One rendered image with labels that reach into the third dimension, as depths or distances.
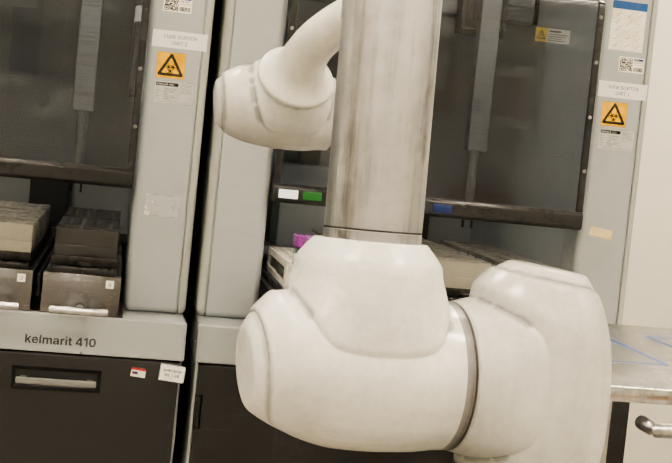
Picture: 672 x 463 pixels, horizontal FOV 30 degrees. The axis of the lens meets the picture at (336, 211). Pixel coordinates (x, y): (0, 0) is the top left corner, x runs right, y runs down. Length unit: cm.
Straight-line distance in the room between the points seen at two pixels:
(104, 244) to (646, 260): 191
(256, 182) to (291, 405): 117
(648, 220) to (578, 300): 247
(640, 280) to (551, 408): 249
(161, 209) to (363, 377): 118
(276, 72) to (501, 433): 60
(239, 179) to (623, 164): 75
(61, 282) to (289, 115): 75
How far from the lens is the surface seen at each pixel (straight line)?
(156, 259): 234
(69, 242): 232
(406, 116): 123
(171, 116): 233
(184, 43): 233
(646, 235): 376
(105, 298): 226
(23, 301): 227
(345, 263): 120
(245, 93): 165
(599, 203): 250
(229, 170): 234
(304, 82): 162
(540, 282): 129
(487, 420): 127
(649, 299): 379
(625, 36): 252
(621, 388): 159
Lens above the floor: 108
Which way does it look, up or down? 3 degrees down
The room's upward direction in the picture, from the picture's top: 6 degrees clockwise
